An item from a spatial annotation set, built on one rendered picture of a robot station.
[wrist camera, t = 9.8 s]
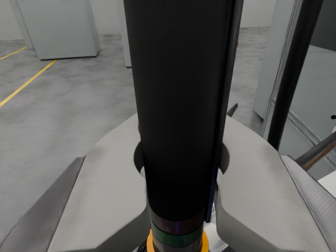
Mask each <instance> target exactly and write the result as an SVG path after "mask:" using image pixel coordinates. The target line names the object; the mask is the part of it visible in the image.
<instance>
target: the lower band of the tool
mask: <svg viewBox="0 0 336 252"><path fill-rule="evenodd" d="M208 251H209V242H208V237H207V234H206V232H205V230H204V229H203V236H202V249H201V252H208ZM147 252H155V251H154V247H153V235H152V229H150V233H149V236H148V238H147Z"/></svg>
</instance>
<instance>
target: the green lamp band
mask: <svg viewBox="0 0 336 252"><path fill-rule="evenodd" d="M150 223H151V228H152V231H153V233H154V235H155V236H156V237H157V238H158V239H159V240H160V241H161V242H162V243H164V244H166V245H168V246H171V247H185V246H188V245H190V244H192V243H193V242H195V241H196V240H197V239H198V238H199V237H200V235H201V234H202V232H203V229H204V223H205V216H204V219H203V221H202V223H201V225H200V226H199V227H198V228H197V229H196V230H194V231H192V232H190V233H188V234H184V235H172V234H168V233H165V232H163V231H161V230H160V229H159V228H158V227H157V226H156V225H155V224H154V223H153V221H152V219H151V216H150Z"/></svg>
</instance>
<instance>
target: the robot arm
mask: <svg viewBox="0 0 336 252"><path fill-rule="evenodd" d="M143 166H144V160H143V152H142V144H141V136H140V128H139V120H138V113H136V114H134V115H133V116H131V117H130V118H129V119H127V120H126V121H124V122H123V123H121V124H120V125H119V126H117V127H116V128H114V129H113V130H111V131H110V132H109V133H107V134H106V135H105V136H104V137H102V138H101V139H100V140H99V141H98V142H97V143H96V144H95V145H94V146H93V147H92V148H91V149H90V150H89V151H88V152H87V153H86V154H85V156H84V157H76V158H75V159H74V160H73V162H72V163H71V164H70V165H69V166H68V167H67V168H66V169H65V170H64V171H63V172H62V174H61V175H60V176H59V177H58V178H57V179H56V180H55V181H54V182H53V183H52V185H51V186H50V187H49V188H48V189H47V190H46V191H45V192H44V193H43V194H42V195H41V197H40V198H39V199H38V200H37V201H36V202H35V203H34V204H33V205H32V206H31V207H30V209H29V210H28V211H27V212H26V213H25V214H24V215H23V216H22V218H21V219H20V220H19V221H18V222H17V224H16V225H15V226H14V227H13V229H12V230H11V231H10V233H9V234H8V235H7V237H6V238H5V239H4V241H3V242H2V244H1V245H0V252H132V251H133V250H135V249H136V248H137V247H138V246H139V245H140V244H142V243H143V242H144V241H145V240H146V239H147V238H148V236H149V234H150V230H151V228H150V209H149V201H148V193H147V186H146V180H145V178H144V177H143V176H142V175H141V174H140V171H141V169H142V168H143ZM218 167H219V169H220V170H221V172H222V174H223V175H222V177H221V178H220V181H219V187H218V193H217V200H216V206H215V216H216V231H217V234H218V236H219V237H220V239H221V240H222V241H224V242H225V243H226V244H227V245H229V246H230V247H231V248H232V249H234V250H235V251H236V252H336V198H335V197H334V196H333V195H332V194H331V193H330V192H329V191H327V190H326V189H325V188H324V187H323V186H322V185H321V184H320V183H319V182H318V181H317V180H316V179H314V178H313V177H312V176H311V175H310V174H309V173H308V172H307V171H306V170H305V169H304V168H303V167H302V166H300V165H299V164H298V163H297V162H296V161H295V160H294V159H293V158H292V157H291V156H290V155H282V154H280V153H279V152H278V151H277V150H276V149H275V148H274V147H273V146H271V145H270V144H269V143H268V142H267V141H266V140H265V139H263V138H262V137H261V136H260V135H258V134H257V133H255V132H254V131H252V130H251V129H249V128H248V127H246V126H244V125H243V124H241V123H239V122H238V121H236V120H234V119H233V118H231V117H229V116H228V115H226V120H225V127H224V133H223V140H222V146H221V153H220V159H219V166H218Z"/></svg>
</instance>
